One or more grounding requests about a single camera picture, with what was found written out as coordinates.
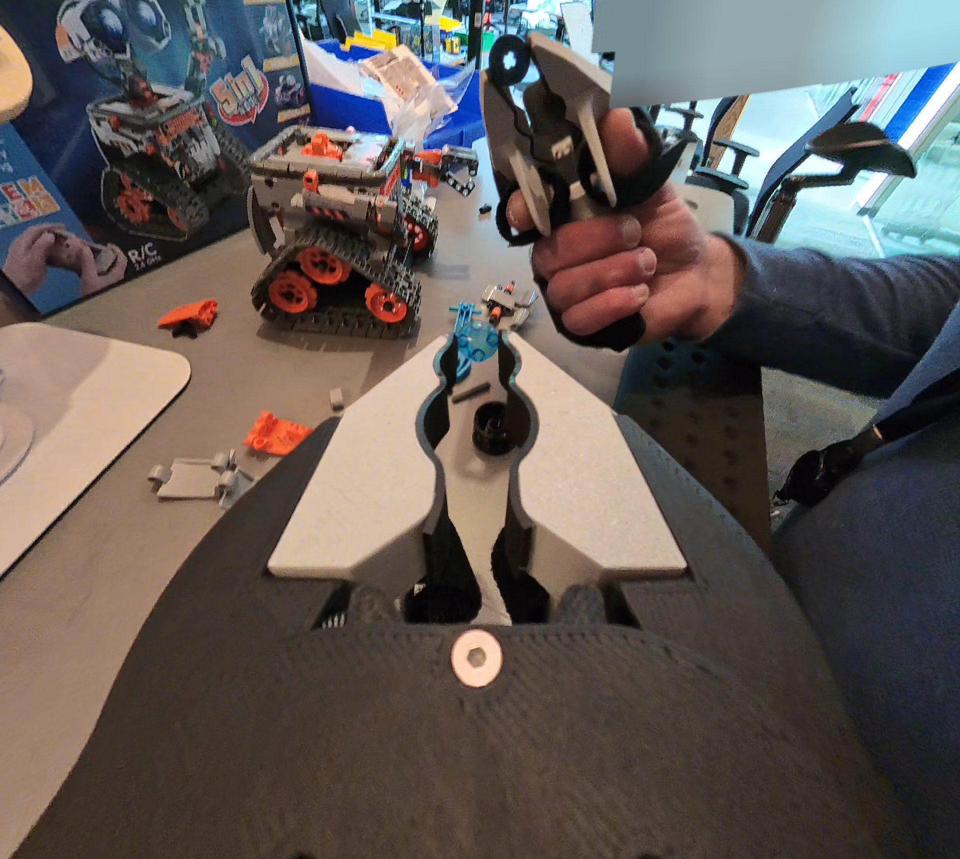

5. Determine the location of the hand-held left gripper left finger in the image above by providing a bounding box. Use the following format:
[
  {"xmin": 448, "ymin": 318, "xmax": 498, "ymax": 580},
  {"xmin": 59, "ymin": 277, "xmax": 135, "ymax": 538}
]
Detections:
[{"xmin": 267, "ymin": 334, "xmax": 485, "ymax": 624}]

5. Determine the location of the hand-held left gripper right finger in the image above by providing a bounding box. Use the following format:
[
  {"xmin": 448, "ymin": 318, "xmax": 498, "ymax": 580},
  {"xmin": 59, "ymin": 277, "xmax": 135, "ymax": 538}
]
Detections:
[{"xmin": 489, "ymin": 332, "xmax": 689, "ymax": 624}]

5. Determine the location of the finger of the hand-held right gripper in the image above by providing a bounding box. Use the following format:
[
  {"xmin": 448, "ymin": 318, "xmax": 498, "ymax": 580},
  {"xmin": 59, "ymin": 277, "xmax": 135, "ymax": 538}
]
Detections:
[
  {"xmin": 527, "ymin": 32, "xmax": 614, "ymax": 127},
  {"xmin": 480, "ymin": 71, "xmax": 554, "ymax": 235}
]

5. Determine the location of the black round brick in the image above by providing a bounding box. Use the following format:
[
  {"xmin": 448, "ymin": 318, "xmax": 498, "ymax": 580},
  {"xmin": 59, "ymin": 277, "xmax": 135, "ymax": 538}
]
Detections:
[{"xmin": 489, "ymin": 35, "xmax": 535, "ymax": 88}]

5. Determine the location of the black spoked wheel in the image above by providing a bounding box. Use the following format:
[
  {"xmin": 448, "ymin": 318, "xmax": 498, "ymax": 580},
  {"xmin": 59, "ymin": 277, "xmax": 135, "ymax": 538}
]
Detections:
[{"xmin": 471, "ymin": 403, "xmax": 519, "ymax": 456}]

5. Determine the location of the grey panel hinge assembly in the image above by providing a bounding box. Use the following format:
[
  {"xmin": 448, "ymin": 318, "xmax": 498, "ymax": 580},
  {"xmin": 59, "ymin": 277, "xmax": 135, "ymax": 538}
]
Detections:
[{"xmin": 480, "ymin": 280, "xmax": 538, "ymax": 334}]

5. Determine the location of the blue plastic separator tool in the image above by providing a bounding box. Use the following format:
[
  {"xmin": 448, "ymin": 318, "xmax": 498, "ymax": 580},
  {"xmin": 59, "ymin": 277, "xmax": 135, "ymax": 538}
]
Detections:
[{"xmin": 448, "ymin": 302, "xmax": 489, "ymax": 380}]

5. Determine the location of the blue transparent dome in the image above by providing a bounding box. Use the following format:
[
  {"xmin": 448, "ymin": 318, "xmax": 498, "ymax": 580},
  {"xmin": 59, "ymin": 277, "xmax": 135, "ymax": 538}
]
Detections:
[{"xmin": 453, "ymin": 319, "xmax": 501, "ymax": 362}]

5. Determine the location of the person's right forearm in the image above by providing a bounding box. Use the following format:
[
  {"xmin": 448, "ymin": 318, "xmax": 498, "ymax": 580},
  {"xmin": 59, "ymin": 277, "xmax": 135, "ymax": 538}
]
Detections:
[{"xmin": 705, "ymin": 232, "xmax": 960, "ymax": 399}]

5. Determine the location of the person's right hand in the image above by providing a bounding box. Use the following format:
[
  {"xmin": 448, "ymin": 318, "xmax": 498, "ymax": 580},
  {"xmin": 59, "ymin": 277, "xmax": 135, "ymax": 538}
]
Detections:
[{"xmin": 528, "ymin": 105, "xmax": 744, "ymax": 352}]

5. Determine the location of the orange sloped panel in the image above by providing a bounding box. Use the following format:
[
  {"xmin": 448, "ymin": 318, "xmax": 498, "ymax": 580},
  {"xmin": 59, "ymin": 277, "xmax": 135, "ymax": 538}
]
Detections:
[{"xmin": 243, "ymin": 410, "xmax": 313, "ymax": 456}]

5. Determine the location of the clear plastic bag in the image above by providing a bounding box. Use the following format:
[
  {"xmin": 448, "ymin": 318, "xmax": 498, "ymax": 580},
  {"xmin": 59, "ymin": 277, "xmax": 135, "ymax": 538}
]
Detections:
[{"xmin": 322, "ymin": 45, "xmax": 481, "ymax": 148}]

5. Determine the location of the black dimpled pad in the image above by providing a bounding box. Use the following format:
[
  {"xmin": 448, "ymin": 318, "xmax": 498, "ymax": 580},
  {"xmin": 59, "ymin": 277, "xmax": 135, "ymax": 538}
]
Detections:
[{"xmin": 615, "ymin": 337, "xmax": 774, "ymax": 553}]

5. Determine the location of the grey orange toy tracked robot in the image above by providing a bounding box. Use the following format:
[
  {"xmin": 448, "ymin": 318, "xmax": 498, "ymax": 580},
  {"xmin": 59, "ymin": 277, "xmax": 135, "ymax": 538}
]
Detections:
[{"xmin": 247, "ymin": 124, "xmax": 481, "ymax": 343}]

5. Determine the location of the orange curved piece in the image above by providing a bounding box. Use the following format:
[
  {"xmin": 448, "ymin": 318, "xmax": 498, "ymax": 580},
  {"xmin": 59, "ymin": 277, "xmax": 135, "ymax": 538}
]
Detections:
[{"xmin": 157, "ymin": 298, "xmax": 221, "ymax": 340}]

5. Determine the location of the white book stand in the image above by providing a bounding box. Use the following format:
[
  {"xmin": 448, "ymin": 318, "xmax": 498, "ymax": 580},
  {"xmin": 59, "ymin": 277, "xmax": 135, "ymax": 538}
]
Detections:
[{"xmin": 0, "ymin": 22, "xmax": 192, "ymax": 577}]

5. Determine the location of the black office chair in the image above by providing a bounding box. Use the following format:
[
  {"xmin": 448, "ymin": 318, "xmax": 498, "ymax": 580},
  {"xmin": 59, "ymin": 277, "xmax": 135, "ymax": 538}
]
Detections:
[{"xmin": 746, "ymin": 86, "xmax": 921, "ymax": 247}]

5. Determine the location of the blue kit box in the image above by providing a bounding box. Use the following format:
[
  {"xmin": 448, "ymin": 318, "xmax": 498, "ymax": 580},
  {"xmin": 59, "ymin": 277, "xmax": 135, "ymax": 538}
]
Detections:
[{"xmin": 0, "ymin": 0, "xmax": 316, "ymax": 318}]

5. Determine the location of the black strap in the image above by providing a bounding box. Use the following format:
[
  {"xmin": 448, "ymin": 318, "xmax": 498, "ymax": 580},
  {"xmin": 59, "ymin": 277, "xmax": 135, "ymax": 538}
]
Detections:
[{"xmin": 772, "ymin": 416, "xmax": 924, "ymax": 508}]

